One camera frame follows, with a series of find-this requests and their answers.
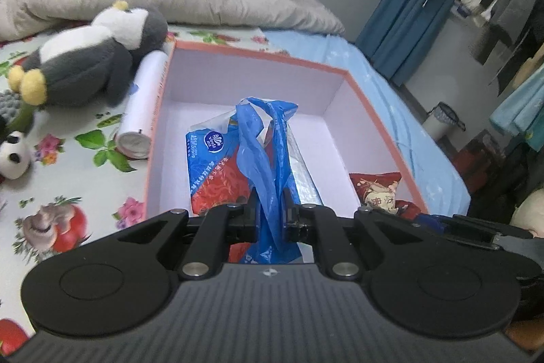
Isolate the light blue bed sheet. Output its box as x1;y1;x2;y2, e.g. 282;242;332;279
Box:
0;0;473;218

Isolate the brown cartoon snack packet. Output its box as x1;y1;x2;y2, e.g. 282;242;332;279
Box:
350;172;421;220

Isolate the pink cardboard box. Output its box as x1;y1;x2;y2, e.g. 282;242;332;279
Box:
143;38;431;219

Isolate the small panda plush toy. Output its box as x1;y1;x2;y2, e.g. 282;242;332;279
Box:
0;131;31;181

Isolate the blue curtain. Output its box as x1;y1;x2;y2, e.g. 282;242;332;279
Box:
355;0;454;86

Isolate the white paper roll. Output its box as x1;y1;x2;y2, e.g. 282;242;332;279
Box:
115;51;168;159

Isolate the fruit pattern table cloth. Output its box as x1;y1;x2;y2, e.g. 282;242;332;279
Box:
0;22;273;347

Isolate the white trash bin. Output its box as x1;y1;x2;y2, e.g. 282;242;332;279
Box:
422;101;466;142

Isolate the grey penguin plush toy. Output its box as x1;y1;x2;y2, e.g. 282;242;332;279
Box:
7;1;168;107

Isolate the green massage brush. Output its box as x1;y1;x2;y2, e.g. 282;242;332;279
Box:
0;89;35;142

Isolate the blue tissue pack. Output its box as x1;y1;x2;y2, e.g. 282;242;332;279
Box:
185;97;322;264

